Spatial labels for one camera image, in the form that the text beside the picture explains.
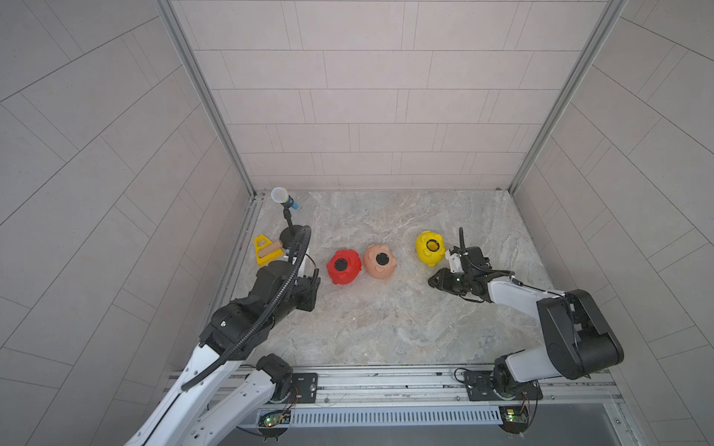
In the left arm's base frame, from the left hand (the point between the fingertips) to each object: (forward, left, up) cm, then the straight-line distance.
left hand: (320, 277), depth 69 cm
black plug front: (+13, -17, -12) cm, 24 cm away
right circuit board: (-27, -49, -20) cm, 60 cm away
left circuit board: (-28, +10, -16) cm, 34 cm away
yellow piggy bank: (+17, -33, -12) cm, 39 cm away
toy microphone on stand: (+26, +17, -18) cm, 35 cm away
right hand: (+10, -33, -20) cm, 40 cm away
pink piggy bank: (+9, -15, -12) cm, 21 cm away
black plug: (+10, -4, -12) cm, 16 cm away
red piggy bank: (+10, -8, -12) cm, 17 cm away
